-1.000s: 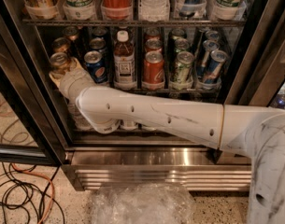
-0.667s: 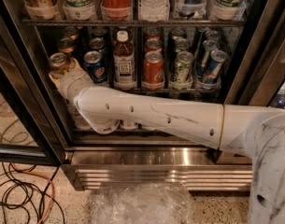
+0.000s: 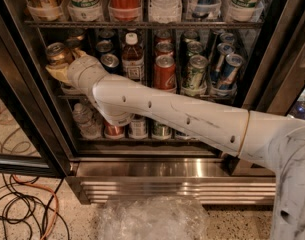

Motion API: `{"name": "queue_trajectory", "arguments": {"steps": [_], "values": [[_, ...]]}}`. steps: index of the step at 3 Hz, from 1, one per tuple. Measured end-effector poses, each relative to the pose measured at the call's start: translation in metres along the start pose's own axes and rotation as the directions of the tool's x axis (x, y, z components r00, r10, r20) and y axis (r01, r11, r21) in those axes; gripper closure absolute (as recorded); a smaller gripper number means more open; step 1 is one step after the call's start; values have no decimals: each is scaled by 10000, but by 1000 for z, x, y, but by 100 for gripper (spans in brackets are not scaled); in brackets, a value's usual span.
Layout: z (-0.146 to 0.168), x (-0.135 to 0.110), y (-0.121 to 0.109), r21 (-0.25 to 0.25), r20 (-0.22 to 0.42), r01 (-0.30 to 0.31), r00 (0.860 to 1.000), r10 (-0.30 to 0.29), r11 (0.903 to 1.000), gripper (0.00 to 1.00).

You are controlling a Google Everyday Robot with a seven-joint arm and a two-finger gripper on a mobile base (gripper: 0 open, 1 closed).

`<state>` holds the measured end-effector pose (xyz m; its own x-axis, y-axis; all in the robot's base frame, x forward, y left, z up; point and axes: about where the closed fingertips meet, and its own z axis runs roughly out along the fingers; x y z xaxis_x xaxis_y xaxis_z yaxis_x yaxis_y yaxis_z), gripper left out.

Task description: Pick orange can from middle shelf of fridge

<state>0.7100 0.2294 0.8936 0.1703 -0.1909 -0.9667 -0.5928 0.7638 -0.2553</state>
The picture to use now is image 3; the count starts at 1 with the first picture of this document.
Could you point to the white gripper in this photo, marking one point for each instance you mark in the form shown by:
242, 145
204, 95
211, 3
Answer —
78, 71

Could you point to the orange soda can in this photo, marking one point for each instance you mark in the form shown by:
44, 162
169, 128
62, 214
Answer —
57, 53
77, 33
73, 43

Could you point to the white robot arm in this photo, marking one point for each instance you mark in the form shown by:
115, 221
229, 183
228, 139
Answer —
274, 142

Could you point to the blue pepsi can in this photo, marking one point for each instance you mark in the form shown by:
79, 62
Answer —
104, 47
110, 62

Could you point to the front blue Pepsi can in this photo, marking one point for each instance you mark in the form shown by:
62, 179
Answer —
110, 62

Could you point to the clear water bottle bottom shelf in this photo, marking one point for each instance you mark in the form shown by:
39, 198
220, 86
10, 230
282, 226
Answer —
89, 126

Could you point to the red can bottom shelf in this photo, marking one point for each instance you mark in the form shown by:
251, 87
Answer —
113, 132

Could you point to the tea bottle bottom shelf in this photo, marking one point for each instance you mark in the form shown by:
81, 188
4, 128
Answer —
138, 127

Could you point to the red coca-cola can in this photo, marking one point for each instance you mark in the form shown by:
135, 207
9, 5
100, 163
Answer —
164, 72
164, 48

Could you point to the front red Coca-Cola can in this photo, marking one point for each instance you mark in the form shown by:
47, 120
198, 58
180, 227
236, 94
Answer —
164, 72

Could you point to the green can bottom shelf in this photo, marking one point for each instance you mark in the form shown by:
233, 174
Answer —
161, 131

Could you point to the green soda can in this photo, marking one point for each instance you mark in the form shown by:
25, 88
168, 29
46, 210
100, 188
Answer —
194, 72
194, 48

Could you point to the front green soda can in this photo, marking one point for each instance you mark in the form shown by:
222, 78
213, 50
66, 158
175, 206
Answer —
194, 72

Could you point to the blue bottle top shelf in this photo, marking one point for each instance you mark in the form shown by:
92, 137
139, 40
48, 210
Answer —
202, 9

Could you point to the slim red bull can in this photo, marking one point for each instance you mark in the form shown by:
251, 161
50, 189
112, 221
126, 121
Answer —
233, 62
222, 50

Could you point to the front slim Red Bull can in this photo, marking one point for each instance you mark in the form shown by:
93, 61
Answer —
233, 62

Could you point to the stainless steel glass-door fridge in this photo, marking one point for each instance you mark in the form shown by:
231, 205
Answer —
273, 45

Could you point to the white green bottle top left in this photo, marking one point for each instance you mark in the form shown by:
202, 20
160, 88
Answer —
84, 10

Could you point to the white green bottle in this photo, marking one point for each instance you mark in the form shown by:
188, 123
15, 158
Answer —
84, 10
242, 10

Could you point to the brown iced tea bottle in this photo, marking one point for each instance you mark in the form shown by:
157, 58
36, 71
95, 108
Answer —
133, 58

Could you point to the tan bottle top far left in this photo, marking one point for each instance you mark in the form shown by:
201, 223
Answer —
45, 10

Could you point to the red Coca-Cola bottle top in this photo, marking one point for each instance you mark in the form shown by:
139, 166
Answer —
125, 10

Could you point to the clear water bottle top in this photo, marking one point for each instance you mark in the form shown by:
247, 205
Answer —
165, 11

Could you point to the clear plastic bag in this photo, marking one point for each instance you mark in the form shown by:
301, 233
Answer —
153, 218

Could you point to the white green bottle top right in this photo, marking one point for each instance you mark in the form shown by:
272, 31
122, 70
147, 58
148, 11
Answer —
242, 10

